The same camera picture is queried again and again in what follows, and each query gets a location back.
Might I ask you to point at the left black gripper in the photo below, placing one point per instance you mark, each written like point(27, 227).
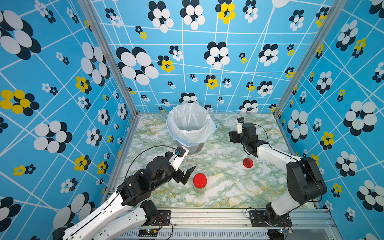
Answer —
point(180, 174)

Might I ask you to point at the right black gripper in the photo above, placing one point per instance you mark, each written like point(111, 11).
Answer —
point(233, 135)

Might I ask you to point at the red-lid jar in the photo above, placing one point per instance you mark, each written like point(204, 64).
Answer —
point(200, 181)

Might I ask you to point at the red jar lid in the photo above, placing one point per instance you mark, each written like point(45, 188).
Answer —
point(248, 163)

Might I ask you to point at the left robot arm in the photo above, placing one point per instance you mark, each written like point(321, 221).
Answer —
point(129, 206)

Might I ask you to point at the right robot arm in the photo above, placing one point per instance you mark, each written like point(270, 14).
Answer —
point(304, 180)

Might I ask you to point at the white bin liner bag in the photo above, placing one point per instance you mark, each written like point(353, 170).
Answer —
point(190, 124)

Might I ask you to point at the left circuit board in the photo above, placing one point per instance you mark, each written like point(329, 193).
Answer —
point(148, 233)

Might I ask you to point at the circuit board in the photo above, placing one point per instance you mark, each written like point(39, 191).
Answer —
point(279, 234)
point(148, 233)

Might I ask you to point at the right circuit board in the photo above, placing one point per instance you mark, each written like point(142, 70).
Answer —
point(279, 234)

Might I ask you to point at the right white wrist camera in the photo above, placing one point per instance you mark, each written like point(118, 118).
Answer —
point(240, 122)

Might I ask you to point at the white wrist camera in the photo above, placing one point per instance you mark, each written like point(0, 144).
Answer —
point(240, 122)
point(176, 158)

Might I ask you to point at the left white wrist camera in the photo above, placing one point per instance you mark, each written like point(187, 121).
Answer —
point(176, 158)

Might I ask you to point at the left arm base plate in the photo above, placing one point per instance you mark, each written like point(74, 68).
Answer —
point(162, 219)

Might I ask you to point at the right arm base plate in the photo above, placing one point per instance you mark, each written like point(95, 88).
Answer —
point(263, 219)

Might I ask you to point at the aluminium front rail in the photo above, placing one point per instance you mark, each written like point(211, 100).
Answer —
point(233, 224)

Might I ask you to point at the right aluminium corner post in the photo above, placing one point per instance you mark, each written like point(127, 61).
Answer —
point(335, 11)

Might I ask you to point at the aluminium corner post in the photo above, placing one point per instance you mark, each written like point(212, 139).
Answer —
point(90, 14)
point(335, 11)

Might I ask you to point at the left aluminium corner post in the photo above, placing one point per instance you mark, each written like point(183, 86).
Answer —
point(90, 14)

